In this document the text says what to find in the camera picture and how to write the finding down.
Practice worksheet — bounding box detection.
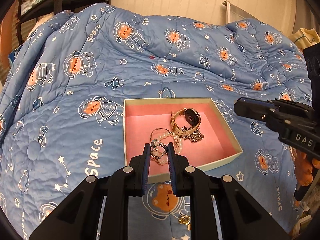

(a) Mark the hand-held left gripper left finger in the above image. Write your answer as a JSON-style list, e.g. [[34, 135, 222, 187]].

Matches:
[[29, 142, 151, 240]]

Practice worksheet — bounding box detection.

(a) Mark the person's right hand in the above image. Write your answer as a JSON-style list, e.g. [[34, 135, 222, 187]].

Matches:
[[294, 151, 320, 187]]

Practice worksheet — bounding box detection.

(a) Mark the yellow shopping bag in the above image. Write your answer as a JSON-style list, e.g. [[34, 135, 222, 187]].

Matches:
[[290, 27, 320, 48]]

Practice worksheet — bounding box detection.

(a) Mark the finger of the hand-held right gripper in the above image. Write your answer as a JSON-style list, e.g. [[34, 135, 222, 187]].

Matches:
[[233, 97, 276, 124]]

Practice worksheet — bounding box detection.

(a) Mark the blue printed blanket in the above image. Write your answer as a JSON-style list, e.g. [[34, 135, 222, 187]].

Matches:
[[0, 2, 320, 240]]

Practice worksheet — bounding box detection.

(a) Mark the black metal shelf rack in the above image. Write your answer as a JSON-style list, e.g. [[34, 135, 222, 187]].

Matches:
[[17, 0, 111, 32]]

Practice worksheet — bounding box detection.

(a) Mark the white pearl bracelet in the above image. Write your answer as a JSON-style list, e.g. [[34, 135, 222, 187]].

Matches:
[[151, 131, 184, 166]]

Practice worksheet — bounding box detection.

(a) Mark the silver ring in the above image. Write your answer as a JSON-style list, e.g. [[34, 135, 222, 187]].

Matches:
[[150, 139, 168, 156]]

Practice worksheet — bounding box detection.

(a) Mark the silver chain necklace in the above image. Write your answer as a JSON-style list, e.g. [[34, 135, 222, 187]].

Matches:
[[181, 126, 206, 144]]

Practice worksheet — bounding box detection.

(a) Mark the blue package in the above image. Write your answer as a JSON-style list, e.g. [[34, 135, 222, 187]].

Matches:
[[7, 46, 21, 66]]

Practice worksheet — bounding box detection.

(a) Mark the beige strap wrist watch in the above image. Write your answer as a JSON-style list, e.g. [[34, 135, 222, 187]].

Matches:
[[170, 108, 201, 138]]

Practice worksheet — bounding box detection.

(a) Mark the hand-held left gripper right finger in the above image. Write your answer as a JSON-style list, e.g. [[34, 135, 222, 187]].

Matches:
[[167, 142, 291, 240]]

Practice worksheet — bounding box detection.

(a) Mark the small gold jewelry piece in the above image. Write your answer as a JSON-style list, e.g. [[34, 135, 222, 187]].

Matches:
[[178, 214, 191, 227]]

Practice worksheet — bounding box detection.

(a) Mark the green box with pink lining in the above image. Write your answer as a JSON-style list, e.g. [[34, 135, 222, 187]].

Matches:
[[123, 97, 244, 184]]

